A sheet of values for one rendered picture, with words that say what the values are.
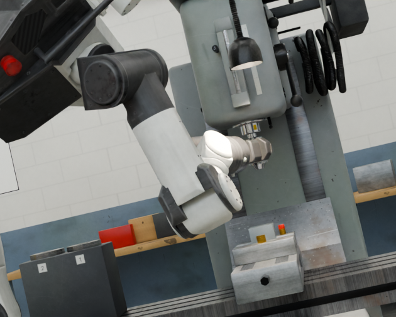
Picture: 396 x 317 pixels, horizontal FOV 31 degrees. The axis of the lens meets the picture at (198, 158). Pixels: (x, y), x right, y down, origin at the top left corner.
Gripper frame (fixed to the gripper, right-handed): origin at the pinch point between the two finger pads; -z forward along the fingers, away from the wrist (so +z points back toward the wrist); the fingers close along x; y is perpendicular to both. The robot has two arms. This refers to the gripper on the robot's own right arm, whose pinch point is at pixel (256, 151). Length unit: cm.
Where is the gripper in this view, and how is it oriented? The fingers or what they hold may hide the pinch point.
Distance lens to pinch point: 180.2
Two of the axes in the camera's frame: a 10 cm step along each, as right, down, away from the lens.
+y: 2.2, 9.7, -0.5
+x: -8.1, 2.1, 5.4
